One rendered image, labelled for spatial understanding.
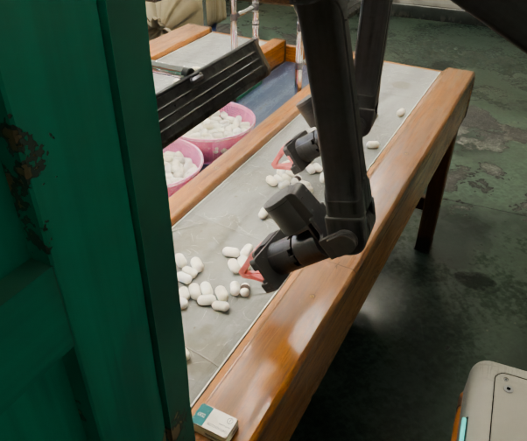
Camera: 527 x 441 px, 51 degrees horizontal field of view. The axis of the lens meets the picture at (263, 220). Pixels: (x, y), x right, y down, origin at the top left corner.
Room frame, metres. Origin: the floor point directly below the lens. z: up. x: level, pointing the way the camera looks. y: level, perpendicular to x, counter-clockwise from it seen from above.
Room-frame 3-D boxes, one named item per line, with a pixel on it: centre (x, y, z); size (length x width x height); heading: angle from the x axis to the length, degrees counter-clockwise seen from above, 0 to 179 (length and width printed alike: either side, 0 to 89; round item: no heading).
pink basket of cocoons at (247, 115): (1.48, 0.16, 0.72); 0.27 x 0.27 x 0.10
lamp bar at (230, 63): (0.86, 0.17, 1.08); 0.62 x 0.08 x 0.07; 152
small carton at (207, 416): (0.47, 0.07, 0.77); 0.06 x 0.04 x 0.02; 62
